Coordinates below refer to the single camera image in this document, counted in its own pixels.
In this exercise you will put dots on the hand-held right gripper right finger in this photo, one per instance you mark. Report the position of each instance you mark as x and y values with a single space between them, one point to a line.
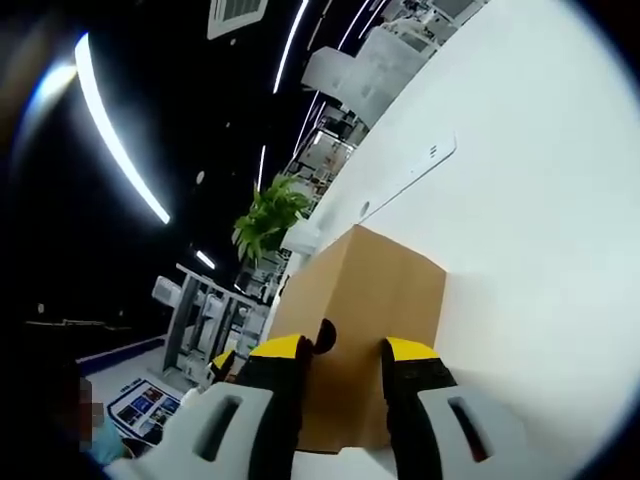
475 440

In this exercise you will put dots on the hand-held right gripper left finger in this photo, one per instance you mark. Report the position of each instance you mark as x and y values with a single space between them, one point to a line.
200 440

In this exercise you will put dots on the brown cardboard shoe box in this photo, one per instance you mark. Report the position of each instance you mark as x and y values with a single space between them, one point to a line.
360 290

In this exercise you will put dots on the green potted plant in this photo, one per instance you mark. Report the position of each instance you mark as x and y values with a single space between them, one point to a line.
267 215

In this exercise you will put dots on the long ceiling light strip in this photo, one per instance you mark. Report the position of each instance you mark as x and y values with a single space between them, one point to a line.
115 140
289 45

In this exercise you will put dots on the white table socket panel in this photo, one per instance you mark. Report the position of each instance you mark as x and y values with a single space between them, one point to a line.
425 165

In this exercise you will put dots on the large white mesh chair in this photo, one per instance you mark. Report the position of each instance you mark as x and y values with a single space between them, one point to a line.
370 70

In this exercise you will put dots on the ceiling air conditioner vent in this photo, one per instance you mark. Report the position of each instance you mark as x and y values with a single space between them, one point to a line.
235 17

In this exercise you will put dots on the wall poster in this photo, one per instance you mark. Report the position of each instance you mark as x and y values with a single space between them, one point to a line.
145 405

